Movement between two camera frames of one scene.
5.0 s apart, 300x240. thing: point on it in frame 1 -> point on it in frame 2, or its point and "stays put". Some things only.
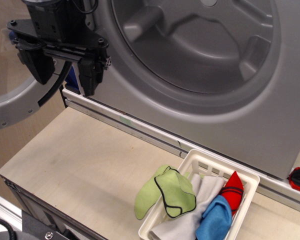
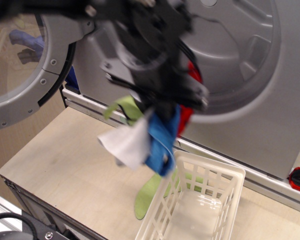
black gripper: [58, 29] -> [151, 36]
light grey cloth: [185, 227] -> [129, 144]
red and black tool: [299, 179] stays put
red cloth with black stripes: [233, 190] -> [186, 111]
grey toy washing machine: [233, 74] stays put
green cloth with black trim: [177, 192] -> [127, 108]
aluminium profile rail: [90, 106] stays put
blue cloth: [216, 221] -> [162, 127]
